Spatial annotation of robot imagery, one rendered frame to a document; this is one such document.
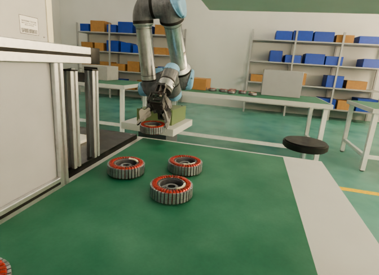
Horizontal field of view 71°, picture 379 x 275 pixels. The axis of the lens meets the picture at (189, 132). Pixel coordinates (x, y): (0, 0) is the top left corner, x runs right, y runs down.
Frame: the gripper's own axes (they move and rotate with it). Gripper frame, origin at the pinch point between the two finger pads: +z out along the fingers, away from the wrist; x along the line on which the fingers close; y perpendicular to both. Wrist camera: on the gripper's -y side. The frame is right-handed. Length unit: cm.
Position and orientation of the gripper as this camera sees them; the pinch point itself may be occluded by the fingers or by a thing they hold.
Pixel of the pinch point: (151, 127)
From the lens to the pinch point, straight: 113.8
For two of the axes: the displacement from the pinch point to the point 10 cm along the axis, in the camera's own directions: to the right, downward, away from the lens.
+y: -1.2, -5.6, -8.2
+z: -2.3, 8.2, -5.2
